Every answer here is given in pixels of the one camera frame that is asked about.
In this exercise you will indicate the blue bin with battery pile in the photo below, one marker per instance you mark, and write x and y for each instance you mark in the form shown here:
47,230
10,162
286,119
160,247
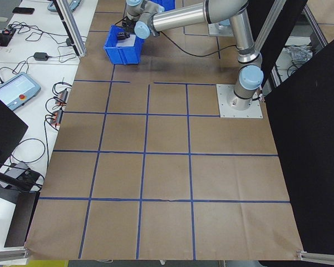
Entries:
164,2

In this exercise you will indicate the aluminium camera post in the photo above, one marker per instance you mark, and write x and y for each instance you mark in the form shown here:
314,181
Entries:
75,36

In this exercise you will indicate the aluminium frame bar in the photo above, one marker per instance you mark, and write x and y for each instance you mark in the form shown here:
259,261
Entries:
317,29
276,79
270,20

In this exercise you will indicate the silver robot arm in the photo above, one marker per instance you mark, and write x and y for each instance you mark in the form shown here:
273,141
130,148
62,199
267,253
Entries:
224,27
183,18

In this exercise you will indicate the black stand base plate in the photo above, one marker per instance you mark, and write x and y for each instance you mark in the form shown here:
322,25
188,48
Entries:
4,194

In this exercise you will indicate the black battery box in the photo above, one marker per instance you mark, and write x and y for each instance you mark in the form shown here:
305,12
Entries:
127,35
120,36

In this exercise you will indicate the black frame cover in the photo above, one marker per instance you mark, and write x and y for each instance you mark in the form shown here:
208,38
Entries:
309,139

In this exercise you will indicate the white liner sheet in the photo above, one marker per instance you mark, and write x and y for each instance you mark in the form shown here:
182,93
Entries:
126,43

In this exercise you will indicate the black board panel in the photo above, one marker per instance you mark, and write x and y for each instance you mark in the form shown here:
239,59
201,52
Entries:
19,219

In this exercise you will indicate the black monitor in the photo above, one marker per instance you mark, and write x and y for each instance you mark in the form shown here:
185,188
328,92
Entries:
2,130

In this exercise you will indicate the aluminium table corner rail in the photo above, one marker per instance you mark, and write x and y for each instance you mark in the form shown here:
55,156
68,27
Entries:
8,255
320,256

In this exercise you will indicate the blue bin with white liner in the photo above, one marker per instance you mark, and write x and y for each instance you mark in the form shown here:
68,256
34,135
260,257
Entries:
122,55

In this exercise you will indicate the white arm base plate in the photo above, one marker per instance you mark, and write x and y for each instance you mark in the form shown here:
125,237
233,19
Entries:
211,32
225,111

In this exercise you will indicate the black smartphone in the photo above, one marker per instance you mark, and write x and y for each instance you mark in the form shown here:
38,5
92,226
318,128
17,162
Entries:
23,10

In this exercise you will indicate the grey flat plate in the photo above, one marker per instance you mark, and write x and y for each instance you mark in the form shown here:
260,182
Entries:
16,168

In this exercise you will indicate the light blue teach pendant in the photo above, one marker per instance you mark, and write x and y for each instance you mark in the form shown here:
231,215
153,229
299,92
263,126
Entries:
16,90
52,6

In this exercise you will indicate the crumpled grey plastic sheet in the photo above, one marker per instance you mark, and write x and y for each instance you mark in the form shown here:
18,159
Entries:
299,53

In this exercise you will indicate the black power adapter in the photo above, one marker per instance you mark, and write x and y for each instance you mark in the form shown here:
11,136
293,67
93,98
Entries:
41,56
69,42

